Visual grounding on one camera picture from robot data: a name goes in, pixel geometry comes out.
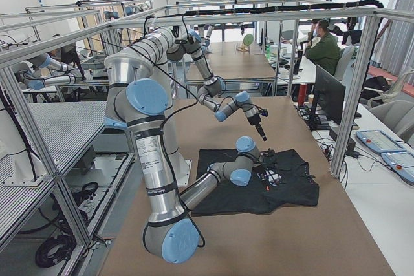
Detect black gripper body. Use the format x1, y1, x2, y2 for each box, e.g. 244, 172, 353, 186
261, 148, 277, 168
246, 107, 268, 134

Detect black t-shirt with logo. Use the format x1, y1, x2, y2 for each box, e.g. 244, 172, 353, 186
193, 149, 319, 216

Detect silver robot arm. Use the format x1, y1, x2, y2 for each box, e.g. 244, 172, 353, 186
104, 54, 263, 264
144, 27, 268, 140

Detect red bottle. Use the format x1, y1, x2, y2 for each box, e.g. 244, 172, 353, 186
297, 83, 307, 106

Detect black computer monitor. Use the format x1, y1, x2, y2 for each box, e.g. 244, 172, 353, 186
308, 65, 345, 130

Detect person in green jacket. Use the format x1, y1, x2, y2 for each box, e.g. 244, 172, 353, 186
304, 19, 341, 75

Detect teach pendant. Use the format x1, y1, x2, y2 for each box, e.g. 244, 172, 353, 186
355, 130, 406, 154

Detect black cable bundle on floor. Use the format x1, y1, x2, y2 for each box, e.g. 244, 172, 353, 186
34, 234, 78, 269

